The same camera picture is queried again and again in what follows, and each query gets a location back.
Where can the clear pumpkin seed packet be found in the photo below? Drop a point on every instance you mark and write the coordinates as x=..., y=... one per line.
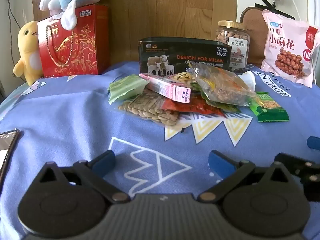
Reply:
x=145, y=107

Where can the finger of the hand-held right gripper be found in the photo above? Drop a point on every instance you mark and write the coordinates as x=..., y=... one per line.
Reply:
x=314, y=143
x=297, y=166

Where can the pink snack bag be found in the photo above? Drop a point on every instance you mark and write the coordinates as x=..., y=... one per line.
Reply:
x=282, y=45

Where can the bright green pea packet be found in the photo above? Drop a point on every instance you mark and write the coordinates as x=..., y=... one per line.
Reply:
x=270, y=110

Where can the brown chair back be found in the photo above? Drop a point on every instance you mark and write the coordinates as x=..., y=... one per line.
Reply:
x=255, y=30

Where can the red snack packet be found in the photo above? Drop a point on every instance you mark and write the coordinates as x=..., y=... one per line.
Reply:
x=197, y=107

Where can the clear orange-print grain packet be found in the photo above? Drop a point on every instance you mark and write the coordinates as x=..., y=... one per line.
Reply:
x=225, y=87

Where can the yellow peanut packet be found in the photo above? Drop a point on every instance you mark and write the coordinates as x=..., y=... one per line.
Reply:
x=182, y=77

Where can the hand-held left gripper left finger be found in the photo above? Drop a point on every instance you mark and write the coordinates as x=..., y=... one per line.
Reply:
x=103, y=161

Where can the red gift box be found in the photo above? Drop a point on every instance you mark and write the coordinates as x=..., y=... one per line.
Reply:
x=82, y=42

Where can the white jelly cup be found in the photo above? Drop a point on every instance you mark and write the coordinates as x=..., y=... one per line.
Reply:
x=250, y=80

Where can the blue printed bedsheet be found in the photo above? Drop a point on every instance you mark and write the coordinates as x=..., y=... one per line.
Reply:
x=62, y=120

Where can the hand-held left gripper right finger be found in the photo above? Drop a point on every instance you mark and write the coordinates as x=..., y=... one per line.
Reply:
x=220, y=162

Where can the light green snack packet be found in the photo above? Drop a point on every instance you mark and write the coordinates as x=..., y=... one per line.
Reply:
x=125, y=87

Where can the wooden headboard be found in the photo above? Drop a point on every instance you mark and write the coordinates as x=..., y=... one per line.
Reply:
x=162, y=10

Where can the dark green snack packet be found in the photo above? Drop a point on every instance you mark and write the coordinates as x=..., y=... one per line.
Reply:
x=225, y=108

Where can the black tin box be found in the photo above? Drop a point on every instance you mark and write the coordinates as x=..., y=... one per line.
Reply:
x=195, y=52

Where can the pink paper box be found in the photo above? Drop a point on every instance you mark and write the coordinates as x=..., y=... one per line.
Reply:
x=170, y=88

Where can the black smartphone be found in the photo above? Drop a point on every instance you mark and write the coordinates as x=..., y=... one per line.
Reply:
x=7, y=142

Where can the clear nut jar gold lid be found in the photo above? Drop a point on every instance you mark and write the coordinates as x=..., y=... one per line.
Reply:
x=232, y=37

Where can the yellow chick plush toy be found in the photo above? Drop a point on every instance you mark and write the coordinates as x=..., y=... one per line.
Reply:
x=27, y=52

